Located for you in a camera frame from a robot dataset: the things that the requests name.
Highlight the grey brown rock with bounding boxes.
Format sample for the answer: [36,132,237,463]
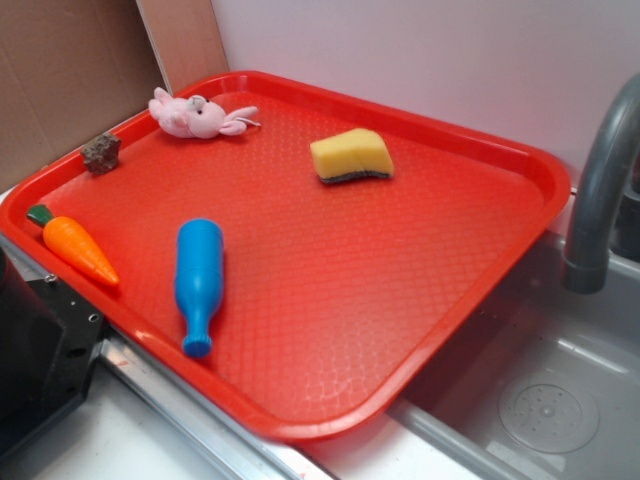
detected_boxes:
[80,132,122,175]

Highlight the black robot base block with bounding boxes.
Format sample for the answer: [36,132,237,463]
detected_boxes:
[1,253,107,460]

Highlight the red plastic tray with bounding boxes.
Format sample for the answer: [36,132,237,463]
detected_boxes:
[1,72,570,443]

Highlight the yellow sponge with grey pad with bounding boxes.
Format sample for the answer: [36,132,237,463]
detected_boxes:
[310,128,395,184]

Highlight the blue plastic toy bottle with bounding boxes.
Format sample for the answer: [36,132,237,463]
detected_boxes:
[174,218,224,358]

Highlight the pink plush bunny toy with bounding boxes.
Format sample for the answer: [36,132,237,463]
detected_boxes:
[148,87,261,140]

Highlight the orange toy carrot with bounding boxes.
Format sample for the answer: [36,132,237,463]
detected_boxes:
[26,204,120,286]

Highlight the grey plastic toy sink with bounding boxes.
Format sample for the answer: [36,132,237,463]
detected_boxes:
[390,233,639,479]

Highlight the brown cardboard panel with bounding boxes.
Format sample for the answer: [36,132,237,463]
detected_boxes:
[1,1,164,190]

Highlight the grey toy faucet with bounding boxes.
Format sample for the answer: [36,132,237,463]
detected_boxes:
[561,75,639,294]

